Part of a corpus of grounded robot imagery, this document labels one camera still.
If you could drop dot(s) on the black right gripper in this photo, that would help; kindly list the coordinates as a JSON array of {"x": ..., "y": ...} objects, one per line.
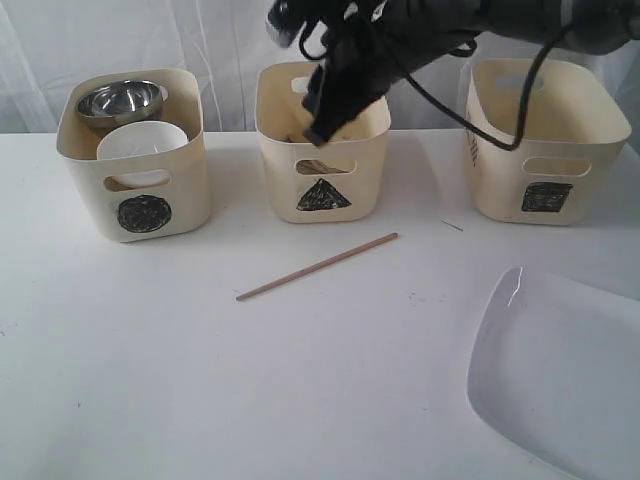
[{"x": 373, "y": 48}]

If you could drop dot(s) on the wooden chopstick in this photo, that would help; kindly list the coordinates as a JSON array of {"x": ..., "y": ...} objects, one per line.
[
  {"x": 317, "y": 267},
  {"x": 316, "y": 167}
]

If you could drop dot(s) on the white plastic bowl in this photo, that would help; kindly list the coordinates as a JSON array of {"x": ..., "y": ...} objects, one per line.
[{"x": 139, "y": 139}]

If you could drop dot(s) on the stainless steel bowl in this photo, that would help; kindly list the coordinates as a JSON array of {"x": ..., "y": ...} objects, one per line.
[{"x": 121, "y": 103}]

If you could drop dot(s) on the white square plate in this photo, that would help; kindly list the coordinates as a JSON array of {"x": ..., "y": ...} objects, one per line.
[{"x": 555, "y": 370}]

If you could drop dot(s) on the cream bin with triangle mark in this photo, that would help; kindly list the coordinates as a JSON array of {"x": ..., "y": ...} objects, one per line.
[{"x": 338, "y": 182}]

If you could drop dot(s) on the cream bin with circle mark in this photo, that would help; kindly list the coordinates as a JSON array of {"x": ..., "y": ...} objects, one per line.
[{"x": 144, "y": 196}]

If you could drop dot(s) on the cream bin with square mark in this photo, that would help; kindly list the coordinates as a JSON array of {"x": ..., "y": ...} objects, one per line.
[{"x": 574, "y": 134}]

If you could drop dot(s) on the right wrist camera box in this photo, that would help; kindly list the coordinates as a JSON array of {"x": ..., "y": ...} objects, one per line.
[{"x": 285, "y": 20}]

